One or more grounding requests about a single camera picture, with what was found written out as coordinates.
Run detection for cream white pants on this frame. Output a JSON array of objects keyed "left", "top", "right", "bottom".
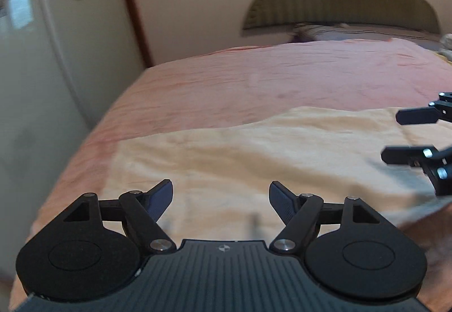
[{"left": 101, "top": 107, "right": 451, "bottom": 242}]

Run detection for white patterned cloth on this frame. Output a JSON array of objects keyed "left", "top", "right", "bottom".
[{"left": 438, "top": 33, "right": 452, "bottom": 62}]

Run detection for brown wooden door frame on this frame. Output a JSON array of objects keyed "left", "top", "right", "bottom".
[{"left": 125, "top": 0, "right": 154, "bottom": 69}]

